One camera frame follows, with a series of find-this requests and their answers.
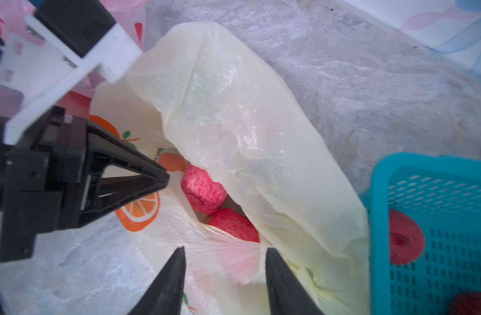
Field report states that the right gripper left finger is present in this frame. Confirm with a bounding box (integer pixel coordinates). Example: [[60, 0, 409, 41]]
[[129, 247, 186, 315]]

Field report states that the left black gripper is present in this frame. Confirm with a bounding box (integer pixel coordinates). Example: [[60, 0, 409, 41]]
[[0, 106, 170, 263]]

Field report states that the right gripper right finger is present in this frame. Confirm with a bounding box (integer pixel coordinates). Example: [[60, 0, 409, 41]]
[[265, 248, 323, 315]]

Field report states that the red apple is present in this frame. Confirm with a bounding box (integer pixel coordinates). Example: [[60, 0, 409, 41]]
[[209, 208, 260, 243], [389, 209, 425, 265]]

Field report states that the yellow knotted plastic bag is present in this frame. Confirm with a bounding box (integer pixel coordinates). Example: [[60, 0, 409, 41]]
[[90, 22, 370, 314]]

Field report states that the middle pink plastic bag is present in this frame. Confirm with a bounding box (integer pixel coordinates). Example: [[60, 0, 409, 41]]
[[0, 1, 146, 118]]

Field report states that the teal plastic mesh basket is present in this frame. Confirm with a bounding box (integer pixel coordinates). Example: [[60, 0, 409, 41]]
[[361, 152, 481, 314]]

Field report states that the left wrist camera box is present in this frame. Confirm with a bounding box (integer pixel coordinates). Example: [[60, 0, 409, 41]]
[[0, 0, 143, 146]]

